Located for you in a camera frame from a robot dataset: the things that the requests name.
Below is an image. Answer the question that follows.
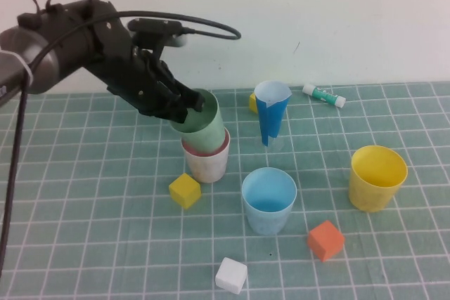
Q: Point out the green plastic cup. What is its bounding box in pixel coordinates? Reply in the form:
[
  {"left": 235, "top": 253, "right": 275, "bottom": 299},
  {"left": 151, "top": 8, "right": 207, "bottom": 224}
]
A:
[{"left": 170, "top": 88, "right": 226, "bottom": 157}]

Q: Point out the white zip tie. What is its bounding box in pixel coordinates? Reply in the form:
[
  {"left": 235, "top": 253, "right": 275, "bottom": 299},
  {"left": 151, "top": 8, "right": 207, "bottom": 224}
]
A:
[{"left": 0, "top": 50, "right": 34, "bottom": 85}]

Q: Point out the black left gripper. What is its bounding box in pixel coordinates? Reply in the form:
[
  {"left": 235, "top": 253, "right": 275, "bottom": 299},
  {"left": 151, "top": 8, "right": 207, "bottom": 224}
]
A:
[{"left": 75, "top": 0, "right": 207, "bottom": 125}]

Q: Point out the green white glue stick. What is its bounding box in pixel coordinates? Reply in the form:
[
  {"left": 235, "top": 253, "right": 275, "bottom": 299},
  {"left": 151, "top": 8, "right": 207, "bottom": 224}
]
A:
[{"left": 302, "top": 84, "right": 347, "bottom": 108}]

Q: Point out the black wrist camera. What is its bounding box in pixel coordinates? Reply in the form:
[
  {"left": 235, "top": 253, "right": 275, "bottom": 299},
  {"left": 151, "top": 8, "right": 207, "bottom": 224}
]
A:
[{"left": 127, "top": 18, "right": 198, "bottom": 60}]

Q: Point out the black cable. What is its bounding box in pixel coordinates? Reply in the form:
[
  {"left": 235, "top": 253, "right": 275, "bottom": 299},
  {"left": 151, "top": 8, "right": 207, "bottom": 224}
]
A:
[{"left": 0, "top": 11, "right": 243, "bottom": 276}]

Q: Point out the blue paper cone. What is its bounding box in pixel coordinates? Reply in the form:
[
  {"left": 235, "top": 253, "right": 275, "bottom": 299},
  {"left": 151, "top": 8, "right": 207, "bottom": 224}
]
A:
[{"left": 255, "top": 81, "right": 293, "bottom": 147}]

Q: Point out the blue plastic cup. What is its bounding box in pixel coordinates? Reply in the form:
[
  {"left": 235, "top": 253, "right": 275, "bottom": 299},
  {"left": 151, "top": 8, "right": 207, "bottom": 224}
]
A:
[{"left": 241, "top": 167, "right": 298, "bottom": 236}]

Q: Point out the clear plastic cup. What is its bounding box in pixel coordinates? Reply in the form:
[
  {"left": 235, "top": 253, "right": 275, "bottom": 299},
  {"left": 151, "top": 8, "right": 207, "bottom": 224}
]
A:
[{"left": 255, "top": 131, "right": 284, "bottom": 150}]

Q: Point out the orange foam cube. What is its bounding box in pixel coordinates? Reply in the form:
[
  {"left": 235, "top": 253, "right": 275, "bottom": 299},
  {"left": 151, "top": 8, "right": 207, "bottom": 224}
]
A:
[{"left": 307, "top": 219, "right": 346, "bottom": 263}]

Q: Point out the yellow plastic cup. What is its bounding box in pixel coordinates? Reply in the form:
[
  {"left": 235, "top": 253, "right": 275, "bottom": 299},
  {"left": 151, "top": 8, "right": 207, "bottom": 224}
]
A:
[{"left": 348, "top": 145, "right": 409, "bottom": 213}]

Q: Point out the green checkered tablecloth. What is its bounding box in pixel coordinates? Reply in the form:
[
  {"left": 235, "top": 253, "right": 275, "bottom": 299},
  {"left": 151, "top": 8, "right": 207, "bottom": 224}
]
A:
[{"left": 0, "top": 81, "right": 450, "bottom": 300}]

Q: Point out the pink plastic cup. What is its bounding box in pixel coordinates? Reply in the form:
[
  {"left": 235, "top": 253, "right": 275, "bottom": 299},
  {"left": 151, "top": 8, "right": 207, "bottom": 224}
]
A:
[{"left": 181, "top": 127, "right": 231, "bottom": 184}]

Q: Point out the white foam cube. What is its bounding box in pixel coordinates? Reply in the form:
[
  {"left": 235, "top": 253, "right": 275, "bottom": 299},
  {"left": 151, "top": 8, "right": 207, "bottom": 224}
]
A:
[{"left": 214, "top": 256, "right": 248, "bottom": 294}]

